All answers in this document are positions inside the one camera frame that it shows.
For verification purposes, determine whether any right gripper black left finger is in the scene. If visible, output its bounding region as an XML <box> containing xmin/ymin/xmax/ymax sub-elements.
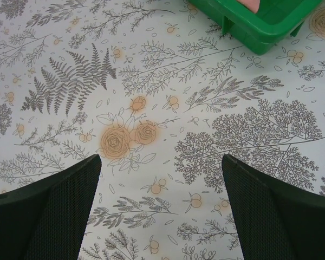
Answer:
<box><xmin>0</xmin><ymin>154</ymin><xmax>101</xmax><ymax>260</ymax></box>

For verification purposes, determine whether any green plastic bin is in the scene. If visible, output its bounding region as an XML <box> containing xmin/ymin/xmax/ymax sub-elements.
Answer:
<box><xmin>190</xmin><ymin>0</ymin><xmax>322</xmax><ymax>55</ymax></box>

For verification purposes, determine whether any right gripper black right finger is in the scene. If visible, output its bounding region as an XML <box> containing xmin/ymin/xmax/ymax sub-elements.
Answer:
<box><xmin>222</xmin><ymin>154</ymin><xmax>325</xmax><ymax>259</ymax></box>

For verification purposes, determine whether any floral patterned table mat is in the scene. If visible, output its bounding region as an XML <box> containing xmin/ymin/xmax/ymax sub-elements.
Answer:
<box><xmin>0</xmin><ymin>1</ymin><xmax>325</xmax><ymax>259</ymax></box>

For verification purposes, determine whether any salmon pink t shirt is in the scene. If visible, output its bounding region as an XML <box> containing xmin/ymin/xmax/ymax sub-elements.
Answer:
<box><xmin>238</xmin><ymin>0</ymin><xmax>261</xmax><ymax>14</ymax></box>

